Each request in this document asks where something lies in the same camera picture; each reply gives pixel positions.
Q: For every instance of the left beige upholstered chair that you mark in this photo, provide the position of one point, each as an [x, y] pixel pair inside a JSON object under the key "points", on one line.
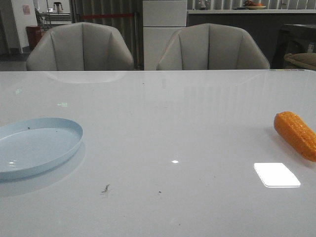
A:
{"points": [[81, 46]]}

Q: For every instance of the white cabinet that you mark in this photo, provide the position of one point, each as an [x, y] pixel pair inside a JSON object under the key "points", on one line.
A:
{"points": [[161, 18]]}

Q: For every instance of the grey counter with white top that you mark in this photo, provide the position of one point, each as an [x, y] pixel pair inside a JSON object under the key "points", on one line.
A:
{"points": [[263, 25]]}

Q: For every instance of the dark side table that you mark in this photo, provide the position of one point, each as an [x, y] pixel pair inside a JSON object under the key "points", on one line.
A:
{"points": [[293, 38]]}

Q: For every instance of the red bin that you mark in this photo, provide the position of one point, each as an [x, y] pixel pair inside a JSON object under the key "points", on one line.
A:
{"points": [[34, 35]]}

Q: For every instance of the tan cushion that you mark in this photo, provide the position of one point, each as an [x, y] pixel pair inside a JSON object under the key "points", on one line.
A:
{"points": [[300, 61]]}

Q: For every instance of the fruit bowl on counter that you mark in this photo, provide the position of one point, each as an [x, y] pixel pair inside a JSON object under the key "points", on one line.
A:
{"points": [[251, 5]]}

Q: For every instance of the right beige upholstered chair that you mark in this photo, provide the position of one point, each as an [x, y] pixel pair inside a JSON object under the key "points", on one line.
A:
{"points": [[212, 47]]}

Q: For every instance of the beige upholstered chair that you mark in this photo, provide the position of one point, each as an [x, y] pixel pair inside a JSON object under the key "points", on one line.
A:
{"points": [[81, 46], [212, 47]]}

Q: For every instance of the orange corn cob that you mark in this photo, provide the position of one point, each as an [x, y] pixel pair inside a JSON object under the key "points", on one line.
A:
{"points": [[297, 134]]}

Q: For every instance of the light blue round plate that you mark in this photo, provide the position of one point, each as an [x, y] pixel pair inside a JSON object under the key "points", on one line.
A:
{"points": [[34, 146]]}

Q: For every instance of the red barrier belt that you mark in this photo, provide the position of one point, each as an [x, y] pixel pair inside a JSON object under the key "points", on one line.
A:
{"points": [[108, 16]]}

